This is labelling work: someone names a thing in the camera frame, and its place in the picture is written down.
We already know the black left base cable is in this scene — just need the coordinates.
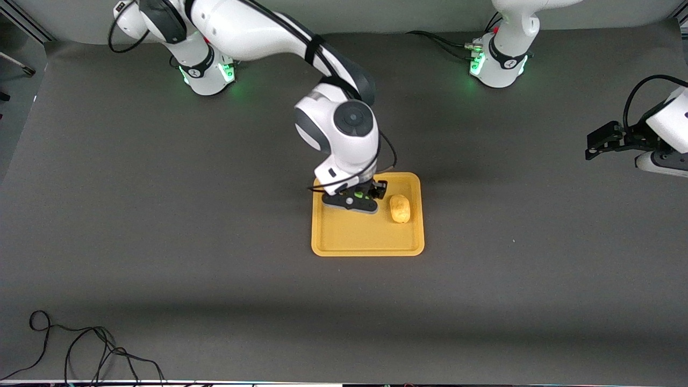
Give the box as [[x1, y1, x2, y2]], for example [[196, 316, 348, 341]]
[[407, 30, 479, 60]]

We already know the dark grey table mat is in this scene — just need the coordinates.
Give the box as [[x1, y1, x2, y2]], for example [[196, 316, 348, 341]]
[[0, 19, 688, 384]]

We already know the yellow-brown potato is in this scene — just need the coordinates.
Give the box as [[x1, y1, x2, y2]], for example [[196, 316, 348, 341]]
[[389, 195, 412, 224]]

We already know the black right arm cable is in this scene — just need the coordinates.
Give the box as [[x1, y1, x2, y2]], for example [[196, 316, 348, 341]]
[[107, 0, 398, 194]]

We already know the aluminium frame rail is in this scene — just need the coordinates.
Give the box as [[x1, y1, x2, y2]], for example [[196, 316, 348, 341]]
[[0, 8, 56, 44]]

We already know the thin black loose cable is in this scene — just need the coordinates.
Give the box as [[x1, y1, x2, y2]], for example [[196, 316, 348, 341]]
[[0, 311, 116, 383], [64, 328, 165, 387]]

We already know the yellow rectangular plastic tray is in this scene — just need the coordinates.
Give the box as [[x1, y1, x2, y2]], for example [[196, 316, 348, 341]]
[[311, 172, 425, 257]]

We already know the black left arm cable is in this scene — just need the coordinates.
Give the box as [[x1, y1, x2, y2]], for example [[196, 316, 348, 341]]
[[623, 74, 688, 130]]

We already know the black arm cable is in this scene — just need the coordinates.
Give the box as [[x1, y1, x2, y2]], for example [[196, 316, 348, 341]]
[[623, 74, 688, 130], [107, 0, 398, 194]]

